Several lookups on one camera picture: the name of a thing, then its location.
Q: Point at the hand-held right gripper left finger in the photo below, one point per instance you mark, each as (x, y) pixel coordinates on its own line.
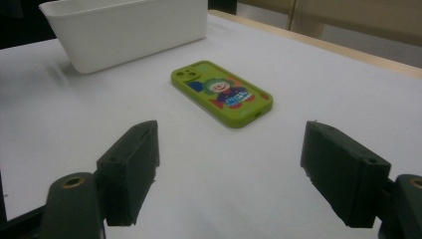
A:
(127, 176)

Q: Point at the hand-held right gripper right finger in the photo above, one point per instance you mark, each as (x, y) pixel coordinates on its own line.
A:
(345, 176)

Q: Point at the green cartoon phone case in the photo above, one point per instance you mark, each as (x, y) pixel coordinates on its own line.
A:
(225, 96)

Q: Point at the white plastic bin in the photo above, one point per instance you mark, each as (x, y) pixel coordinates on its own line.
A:
(132, 40)

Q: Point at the white table sheet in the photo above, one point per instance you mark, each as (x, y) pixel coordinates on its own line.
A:
(232, 182)

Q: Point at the beige wooden shelf unit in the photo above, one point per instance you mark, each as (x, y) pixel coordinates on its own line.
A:
(365, 20)

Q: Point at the black curtain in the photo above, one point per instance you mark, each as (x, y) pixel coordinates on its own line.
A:
(20, 26)

